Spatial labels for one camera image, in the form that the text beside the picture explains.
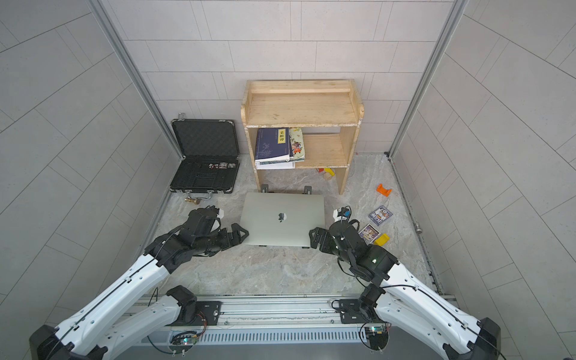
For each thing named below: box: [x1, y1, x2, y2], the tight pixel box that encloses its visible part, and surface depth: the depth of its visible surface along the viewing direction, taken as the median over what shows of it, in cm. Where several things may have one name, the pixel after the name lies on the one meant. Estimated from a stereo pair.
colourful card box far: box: [368, 204, 394, 226], surface depth 95 cm
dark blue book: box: [255, 127, 291, 162], surface depth 86 cm
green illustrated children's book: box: [289, 127, 306, 163], surface depth 88 cm
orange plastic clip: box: [376, 183, 392, 198], surface depth 104 cm
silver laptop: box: [240, 192, 326, 248], surface depth 79 cm
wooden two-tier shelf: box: [240, 78, 365, 196], surface depth 80 cm
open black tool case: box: [169, 112, 240, 201], surface depth 107 cm
